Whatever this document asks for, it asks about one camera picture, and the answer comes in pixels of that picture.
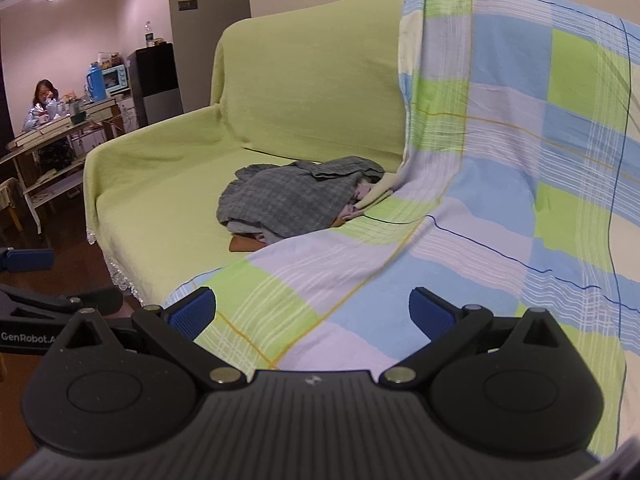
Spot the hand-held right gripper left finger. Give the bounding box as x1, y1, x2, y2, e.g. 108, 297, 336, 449
62, 286, 248, 392

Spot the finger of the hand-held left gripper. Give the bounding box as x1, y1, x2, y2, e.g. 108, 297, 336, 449
0, 282, 124, 322
0, 246, 55, 274

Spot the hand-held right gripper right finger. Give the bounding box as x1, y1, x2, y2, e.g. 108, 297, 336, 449
378, 286, 572, 391

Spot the brown garment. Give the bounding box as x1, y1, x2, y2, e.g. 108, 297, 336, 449
229, 234, 266, 256

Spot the grey garment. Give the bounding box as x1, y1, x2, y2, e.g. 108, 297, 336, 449
217, 156, 386, 246

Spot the blue green checked blanket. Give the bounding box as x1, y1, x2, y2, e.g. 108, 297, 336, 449
165, 0, 640, 461

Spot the cream book stack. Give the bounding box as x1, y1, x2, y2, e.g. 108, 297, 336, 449
6, 120, 76, 150

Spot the white dining table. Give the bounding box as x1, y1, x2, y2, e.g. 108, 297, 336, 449
0, 97, 126, 236

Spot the cream cloth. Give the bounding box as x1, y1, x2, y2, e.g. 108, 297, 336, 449
345, 172, 401, 216

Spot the blue thermos jug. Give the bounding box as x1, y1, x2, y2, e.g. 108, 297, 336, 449
84, 62, 107, 102

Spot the light blue toaster oven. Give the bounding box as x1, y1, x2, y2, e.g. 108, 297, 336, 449
102, 64, 130, 95

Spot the black and silver fridge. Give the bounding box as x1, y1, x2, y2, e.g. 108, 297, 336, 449
127, 42, 183, 128

